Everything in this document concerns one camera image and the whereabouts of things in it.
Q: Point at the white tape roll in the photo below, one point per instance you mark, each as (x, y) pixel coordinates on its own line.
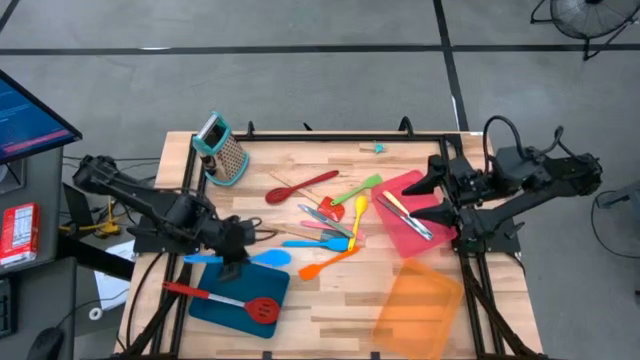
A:
(95, 314)

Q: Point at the small red scraper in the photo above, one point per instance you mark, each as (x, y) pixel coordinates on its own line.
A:
(331, 210)

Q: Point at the green silicone spatula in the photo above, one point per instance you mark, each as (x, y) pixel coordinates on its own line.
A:
(357, 190)

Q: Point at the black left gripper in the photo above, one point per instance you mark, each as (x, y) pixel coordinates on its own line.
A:
(232, 237)

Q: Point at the light blue silicone spatula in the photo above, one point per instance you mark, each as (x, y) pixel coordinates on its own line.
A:
(320, 244)

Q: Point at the black computer mouse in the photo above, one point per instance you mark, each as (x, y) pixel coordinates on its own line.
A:
(45, 345)

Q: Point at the pink translucent plastic bin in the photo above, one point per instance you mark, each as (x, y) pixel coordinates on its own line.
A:
(425, 235)

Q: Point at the dark kitchen knife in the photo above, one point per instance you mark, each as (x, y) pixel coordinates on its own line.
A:
(395, 212)

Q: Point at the pink silicone spatula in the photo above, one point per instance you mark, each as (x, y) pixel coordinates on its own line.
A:
(312, 225)

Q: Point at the black keyboard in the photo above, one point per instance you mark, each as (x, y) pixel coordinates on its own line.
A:
(6, 307)

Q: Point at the red metal-shaft slotted turner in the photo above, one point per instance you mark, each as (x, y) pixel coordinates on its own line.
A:
(260, 310)

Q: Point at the grey operator desk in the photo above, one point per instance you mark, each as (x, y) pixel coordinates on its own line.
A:
(40, 300)

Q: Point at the blue-screen computer monitor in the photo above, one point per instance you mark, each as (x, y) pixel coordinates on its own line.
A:
(25, 120)

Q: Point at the yellow silicone spoon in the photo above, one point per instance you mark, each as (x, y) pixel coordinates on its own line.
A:
(360, 207)

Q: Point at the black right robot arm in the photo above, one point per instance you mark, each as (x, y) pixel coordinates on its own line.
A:
(540, 175)

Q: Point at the thin wooden stick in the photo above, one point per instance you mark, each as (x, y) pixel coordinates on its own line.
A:
(290, 186)

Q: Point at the teal plastic bin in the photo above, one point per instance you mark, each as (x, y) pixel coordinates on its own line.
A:
(240, 295)

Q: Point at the black floor fan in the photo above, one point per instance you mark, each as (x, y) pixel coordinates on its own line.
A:
(590, 17)

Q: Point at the teal metal box grater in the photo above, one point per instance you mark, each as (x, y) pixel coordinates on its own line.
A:
(225, 155)

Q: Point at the orange silicone spatula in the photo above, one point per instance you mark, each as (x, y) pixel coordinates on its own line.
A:
(310, 272)

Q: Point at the red silicone slotted spoon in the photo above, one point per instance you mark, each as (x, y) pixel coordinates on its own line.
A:
(300, 187)

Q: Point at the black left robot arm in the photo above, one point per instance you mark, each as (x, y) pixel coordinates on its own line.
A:
(145, 200)

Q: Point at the white paper sheet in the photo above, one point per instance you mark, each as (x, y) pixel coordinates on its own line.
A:
(112, 280)

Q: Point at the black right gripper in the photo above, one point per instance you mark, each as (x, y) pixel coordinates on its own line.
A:
(465, 185)

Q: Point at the small teal clip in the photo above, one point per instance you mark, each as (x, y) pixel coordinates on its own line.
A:
(380, 148)

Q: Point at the blue silicone spoon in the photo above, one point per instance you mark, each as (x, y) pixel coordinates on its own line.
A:
(272, 258)

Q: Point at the orange translucent plastic bin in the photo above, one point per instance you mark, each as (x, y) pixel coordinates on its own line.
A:
(420, 310)

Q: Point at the red printed box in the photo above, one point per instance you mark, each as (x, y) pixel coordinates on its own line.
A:
(19, 232)

